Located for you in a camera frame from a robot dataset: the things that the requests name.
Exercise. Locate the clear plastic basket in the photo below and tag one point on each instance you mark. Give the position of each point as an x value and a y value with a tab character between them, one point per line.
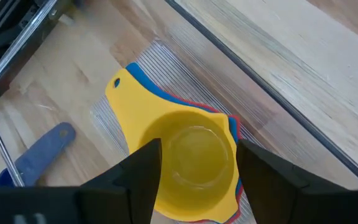
182	68

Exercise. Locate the teal measuring cup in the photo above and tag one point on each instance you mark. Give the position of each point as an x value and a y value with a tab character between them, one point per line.
141	76

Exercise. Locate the dark blue measuring cup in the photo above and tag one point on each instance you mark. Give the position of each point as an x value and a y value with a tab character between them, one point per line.
42	152

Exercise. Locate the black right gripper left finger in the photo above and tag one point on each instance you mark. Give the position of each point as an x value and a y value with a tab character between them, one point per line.
129	186

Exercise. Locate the yellow measuring cup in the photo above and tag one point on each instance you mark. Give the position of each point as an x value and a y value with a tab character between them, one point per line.
141	102

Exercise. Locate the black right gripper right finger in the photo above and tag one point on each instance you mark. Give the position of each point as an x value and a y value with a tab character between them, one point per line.
269	186

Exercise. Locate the orange-red measuring cup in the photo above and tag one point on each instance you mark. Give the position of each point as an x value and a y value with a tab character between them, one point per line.
239	124

